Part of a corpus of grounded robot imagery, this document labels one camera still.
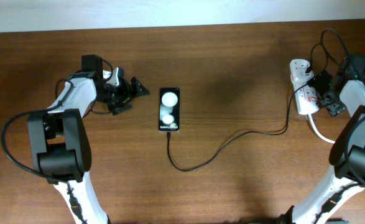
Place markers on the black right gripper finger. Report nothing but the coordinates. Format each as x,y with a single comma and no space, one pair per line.
321,82
335,109

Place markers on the white USB charger plug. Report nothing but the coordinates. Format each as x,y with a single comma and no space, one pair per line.
300,76

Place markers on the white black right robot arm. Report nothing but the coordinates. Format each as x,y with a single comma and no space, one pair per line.
346,174

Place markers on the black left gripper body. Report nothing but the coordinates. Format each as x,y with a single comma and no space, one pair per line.
114,95

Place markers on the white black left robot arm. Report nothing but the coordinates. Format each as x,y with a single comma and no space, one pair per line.
58,141

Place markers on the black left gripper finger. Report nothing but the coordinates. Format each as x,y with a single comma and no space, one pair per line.
120,109
138,89

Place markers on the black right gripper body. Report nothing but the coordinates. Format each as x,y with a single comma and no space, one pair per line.
326,99

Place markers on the white power strip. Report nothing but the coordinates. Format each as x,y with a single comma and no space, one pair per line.
305,96

